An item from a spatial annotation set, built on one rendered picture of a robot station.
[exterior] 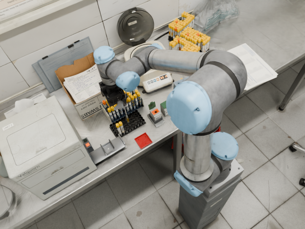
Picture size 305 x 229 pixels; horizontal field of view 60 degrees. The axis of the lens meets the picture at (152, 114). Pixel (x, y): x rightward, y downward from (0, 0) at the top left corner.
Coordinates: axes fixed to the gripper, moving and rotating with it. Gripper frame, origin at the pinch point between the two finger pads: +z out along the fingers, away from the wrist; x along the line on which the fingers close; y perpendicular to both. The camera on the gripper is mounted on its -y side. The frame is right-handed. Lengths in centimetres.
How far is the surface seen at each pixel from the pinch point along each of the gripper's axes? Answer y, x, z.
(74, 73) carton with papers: 10.4, -44.2, 11.1
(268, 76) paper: -81, 19, 16
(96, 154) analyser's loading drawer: 22.0, 7.9, 13.9
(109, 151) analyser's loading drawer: 16.1, 9.9, 13.9
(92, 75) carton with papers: 2.0, -36.7, 11.4
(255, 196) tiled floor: -64, 58, 106
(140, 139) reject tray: -0.4, 11.1, 17.7
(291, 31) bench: -121, 0, 18
